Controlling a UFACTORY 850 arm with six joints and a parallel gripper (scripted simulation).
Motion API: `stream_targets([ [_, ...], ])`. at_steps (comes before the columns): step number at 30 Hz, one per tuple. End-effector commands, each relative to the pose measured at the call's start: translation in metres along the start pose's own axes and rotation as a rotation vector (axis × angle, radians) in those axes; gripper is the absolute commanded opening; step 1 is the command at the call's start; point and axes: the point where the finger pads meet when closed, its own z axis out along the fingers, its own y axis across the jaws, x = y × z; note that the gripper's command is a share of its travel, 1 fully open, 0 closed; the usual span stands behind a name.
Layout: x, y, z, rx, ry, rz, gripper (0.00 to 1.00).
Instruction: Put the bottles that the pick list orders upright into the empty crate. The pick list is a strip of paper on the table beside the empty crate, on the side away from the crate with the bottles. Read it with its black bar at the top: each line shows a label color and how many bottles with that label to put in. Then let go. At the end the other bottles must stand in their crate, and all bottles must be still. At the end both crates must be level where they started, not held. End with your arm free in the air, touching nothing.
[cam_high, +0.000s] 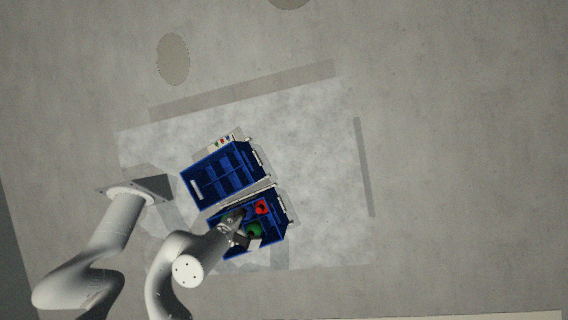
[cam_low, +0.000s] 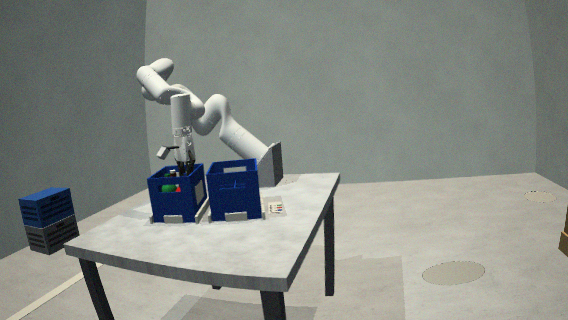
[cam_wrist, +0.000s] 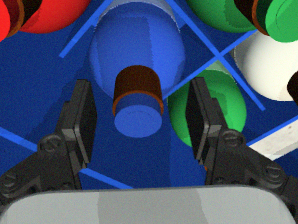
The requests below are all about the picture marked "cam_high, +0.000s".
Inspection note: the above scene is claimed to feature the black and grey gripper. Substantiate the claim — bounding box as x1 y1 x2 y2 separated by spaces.
218 206 248 240

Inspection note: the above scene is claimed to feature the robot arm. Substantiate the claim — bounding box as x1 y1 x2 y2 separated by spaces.
31 186 262 320

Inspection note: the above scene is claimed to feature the blue crate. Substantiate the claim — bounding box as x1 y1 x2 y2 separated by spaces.
188 141 267 208
215 187 289 257

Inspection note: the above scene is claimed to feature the white bottle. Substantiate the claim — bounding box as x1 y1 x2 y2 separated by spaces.
231 227 246 247

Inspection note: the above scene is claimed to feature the white paper strip with colored squares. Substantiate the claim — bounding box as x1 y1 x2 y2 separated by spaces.
207 133 237 154

